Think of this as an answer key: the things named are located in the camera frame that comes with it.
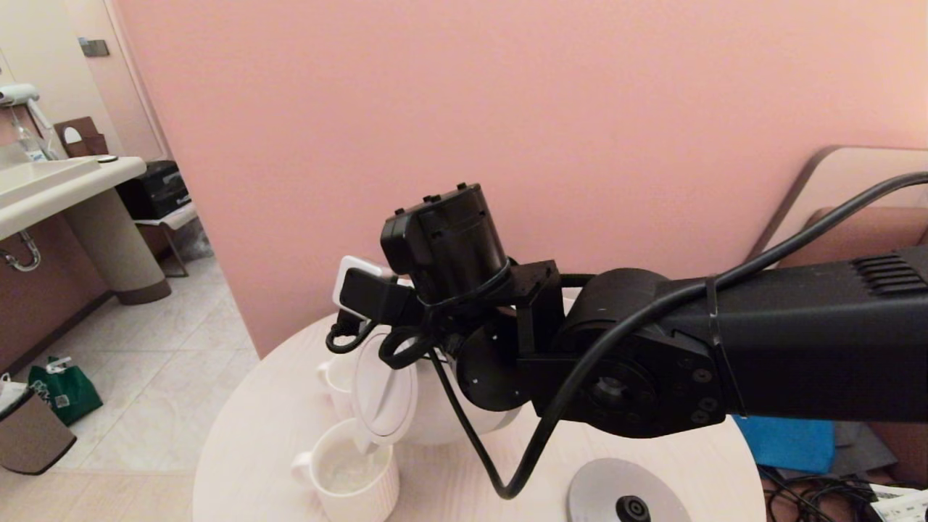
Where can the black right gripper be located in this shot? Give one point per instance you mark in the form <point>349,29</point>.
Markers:
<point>449,239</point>

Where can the white electric kettle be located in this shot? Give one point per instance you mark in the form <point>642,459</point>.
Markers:
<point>388,399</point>

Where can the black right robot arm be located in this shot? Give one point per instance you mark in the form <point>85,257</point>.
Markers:
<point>819,348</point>

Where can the clear water bottle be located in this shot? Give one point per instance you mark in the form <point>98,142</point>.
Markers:
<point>29,145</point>

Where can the white ribbed mug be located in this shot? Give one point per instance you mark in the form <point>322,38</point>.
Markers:
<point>335,380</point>
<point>355,486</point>

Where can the clear plastic bag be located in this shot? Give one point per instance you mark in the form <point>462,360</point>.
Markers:
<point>194,243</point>

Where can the small white side table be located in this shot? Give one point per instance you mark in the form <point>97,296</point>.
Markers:
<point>170,217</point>

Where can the grey round kettle base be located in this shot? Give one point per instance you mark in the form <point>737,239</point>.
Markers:
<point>602,489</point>

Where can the black box device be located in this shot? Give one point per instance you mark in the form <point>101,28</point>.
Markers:
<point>156,192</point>

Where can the brown tissue holder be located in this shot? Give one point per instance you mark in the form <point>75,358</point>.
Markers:
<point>83,141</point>

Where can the blue folded cloth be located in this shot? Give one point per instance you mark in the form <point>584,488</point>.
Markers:
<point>783,442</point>

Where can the white sink counter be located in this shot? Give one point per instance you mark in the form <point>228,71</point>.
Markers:
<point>51,188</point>

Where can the beige headboard panel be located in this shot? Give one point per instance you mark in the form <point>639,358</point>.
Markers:
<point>848,170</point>

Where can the green shopping bag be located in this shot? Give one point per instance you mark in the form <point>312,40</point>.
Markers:
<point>69,395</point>

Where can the chrome drain pipe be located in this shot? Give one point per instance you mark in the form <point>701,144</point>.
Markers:
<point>27,261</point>

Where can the white hair dryer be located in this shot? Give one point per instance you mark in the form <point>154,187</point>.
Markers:
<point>18,96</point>

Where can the brown waste bin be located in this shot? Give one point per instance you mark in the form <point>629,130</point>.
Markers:
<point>32,435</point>

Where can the grey folded cloth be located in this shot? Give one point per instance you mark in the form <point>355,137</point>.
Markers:
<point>863,449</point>

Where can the printed paper sheet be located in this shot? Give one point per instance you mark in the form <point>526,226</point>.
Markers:
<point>902,504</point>

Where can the beige sink pedestal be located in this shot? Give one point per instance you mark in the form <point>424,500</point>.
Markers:
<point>119,254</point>

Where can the grey wall plate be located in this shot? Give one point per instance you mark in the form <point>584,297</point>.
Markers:
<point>94,49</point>

